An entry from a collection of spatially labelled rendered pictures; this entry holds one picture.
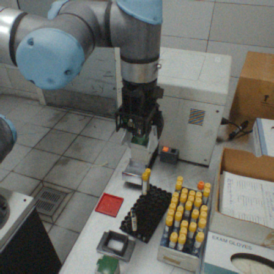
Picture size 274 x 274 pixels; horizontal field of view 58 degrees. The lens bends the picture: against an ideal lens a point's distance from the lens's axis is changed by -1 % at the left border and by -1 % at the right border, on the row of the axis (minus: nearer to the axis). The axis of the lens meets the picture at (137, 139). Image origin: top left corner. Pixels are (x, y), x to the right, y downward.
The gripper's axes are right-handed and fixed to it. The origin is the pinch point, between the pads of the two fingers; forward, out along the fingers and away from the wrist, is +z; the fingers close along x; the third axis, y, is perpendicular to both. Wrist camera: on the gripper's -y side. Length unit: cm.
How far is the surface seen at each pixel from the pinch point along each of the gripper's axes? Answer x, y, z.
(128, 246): 2.8, 16.9, 20.8
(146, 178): 1.6, 0.3, 11.9
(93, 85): -101, -142, 75
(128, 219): -0.2, 9.9, 20.2
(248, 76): 25, -60, 4
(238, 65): 23, -153, 38
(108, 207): -7.9, 7.0, 22.0
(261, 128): 34, -42, 16
